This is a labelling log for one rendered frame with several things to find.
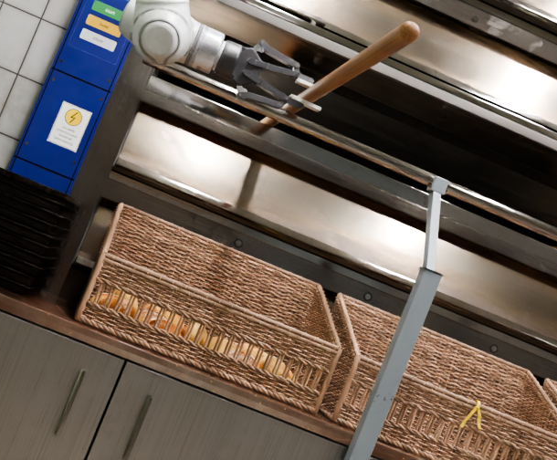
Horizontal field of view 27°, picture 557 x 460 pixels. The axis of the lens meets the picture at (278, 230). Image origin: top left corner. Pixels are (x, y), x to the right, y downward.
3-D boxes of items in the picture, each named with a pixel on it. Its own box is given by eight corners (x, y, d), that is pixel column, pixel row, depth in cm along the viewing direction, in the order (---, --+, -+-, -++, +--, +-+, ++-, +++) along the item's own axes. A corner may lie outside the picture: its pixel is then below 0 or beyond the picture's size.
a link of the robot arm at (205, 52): (183, 67, 240) (209, 78, 240) (186, 61, 231) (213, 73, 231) (200, 27, 240) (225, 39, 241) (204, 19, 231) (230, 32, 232)
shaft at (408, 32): (416, 44, 160) (425, 25, 160) (397, 36, 160) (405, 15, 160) (256, 139, 329) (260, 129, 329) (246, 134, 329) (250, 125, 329)
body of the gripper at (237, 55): (225, 39, 240) (265, 57, 241) (209, 77, 240) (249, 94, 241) (228, 33, 233) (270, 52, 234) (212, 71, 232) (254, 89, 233)
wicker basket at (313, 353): (74, 303, 282) (117, 200, 284) (283, 386, 291) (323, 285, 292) (69, 319, 234) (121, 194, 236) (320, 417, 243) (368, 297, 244)
